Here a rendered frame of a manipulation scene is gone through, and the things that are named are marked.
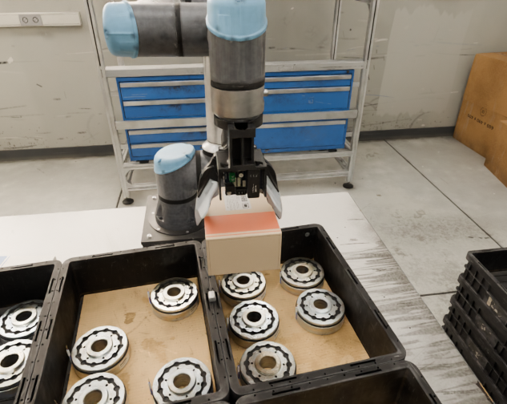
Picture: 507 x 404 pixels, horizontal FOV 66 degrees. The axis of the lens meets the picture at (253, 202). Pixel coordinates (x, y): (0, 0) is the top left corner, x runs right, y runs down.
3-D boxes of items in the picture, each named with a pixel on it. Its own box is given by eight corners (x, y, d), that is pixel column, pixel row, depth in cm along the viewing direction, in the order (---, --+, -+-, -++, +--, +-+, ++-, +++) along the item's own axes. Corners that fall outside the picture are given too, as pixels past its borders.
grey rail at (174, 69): (102, 74, 242) (101, 66, 240) (363, 65, 262) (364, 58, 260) (99, 78, 234) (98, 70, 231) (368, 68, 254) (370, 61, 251)
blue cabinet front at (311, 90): (246, 153, 277) (245, 72, 247) (344, 147, 285) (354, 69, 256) (247, 155, 275) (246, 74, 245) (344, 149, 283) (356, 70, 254)
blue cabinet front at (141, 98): (130, 160, 267) (115, 77, 238) (235, 154, 276) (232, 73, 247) (130, 162, 265) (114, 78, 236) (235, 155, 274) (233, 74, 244)
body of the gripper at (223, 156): (217, 204, 58) (213, 127, 52) (214, 177, 65) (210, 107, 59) (268, 200, 59) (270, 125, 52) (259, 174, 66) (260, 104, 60)
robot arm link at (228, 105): (209, 77, 57) (264, 75, 58) (211, 107, 59) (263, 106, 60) (211, 92, 50) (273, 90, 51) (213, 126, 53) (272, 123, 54)
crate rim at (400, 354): (201, 247, 92) (200, 239, 91) (319, 230, 98) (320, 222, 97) (232, 406, 59) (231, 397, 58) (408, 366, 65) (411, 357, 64)
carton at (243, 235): (204, 220, 77) (202, 187, 73) (264, 216, 79) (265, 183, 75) (208, 276, 64) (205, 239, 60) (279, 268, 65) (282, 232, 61)
